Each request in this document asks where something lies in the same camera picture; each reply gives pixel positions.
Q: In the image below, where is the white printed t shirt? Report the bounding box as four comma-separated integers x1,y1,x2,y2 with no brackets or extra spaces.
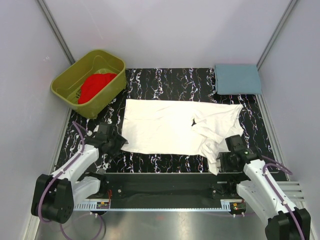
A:
121,99,244,175

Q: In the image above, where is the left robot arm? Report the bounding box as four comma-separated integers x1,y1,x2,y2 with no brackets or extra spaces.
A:
30,122,128,224

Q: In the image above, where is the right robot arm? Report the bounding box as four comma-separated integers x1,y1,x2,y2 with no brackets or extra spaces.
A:
219,135,311,240

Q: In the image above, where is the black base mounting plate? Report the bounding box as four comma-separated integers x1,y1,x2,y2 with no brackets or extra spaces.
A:
80,172,249,200

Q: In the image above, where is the red t shirt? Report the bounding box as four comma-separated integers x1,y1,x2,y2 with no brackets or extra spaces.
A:
77,73,117,104

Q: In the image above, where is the olive green plastic basket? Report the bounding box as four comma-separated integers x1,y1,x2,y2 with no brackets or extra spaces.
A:
50,49,127,119

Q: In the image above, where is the black marble pattern mat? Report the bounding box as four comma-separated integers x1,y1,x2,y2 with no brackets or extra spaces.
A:
54,68,274,174

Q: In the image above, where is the folded blue t shirt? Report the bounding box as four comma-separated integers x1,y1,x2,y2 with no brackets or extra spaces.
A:
214,64,262,95

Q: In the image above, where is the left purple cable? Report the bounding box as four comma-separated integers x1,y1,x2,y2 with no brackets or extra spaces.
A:
37,121,106,240

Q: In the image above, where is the purple cable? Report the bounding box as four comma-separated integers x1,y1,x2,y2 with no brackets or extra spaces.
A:
207,154,303,240
37,121,106,240

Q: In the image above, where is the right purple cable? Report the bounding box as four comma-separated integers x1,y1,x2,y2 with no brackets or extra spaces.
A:
207,154,303,240

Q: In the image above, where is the slotted grey cable duct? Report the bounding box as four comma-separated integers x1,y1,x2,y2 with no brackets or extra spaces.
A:
73,200,231,212

